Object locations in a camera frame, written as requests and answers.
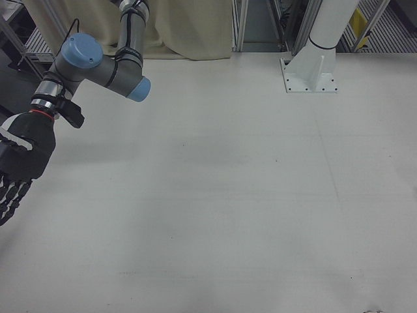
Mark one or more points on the yellow tag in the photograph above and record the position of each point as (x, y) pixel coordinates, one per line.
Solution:
(358, 21)

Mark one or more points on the black dexterous robot hand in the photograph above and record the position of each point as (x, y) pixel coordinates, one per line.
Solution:
(31, 148)

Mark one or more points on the beige curtain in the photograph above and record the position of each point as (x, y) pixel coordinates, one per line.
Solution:
(182, 29)

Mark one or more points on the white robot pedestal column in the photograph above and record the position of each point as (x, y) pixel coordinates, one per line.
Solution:
(330, 23)

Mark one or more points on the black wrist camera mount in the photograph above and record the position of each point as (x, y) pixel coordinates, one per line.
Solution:
(71, 114)

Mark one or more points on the grey metal shelf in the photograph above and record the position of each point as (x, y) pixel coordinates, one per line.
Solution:
(36, 45)

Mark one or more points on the aluminium frame rack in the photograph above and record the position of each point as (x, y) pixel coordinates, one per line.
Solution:
(260, 24)

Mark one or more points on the white pedestal base plate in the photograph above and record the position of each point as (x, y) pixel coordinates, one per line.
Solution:
(309, 75)

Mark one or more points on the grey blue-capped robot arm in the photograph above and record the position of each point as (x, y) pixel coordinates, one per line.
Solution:
(107, 65)

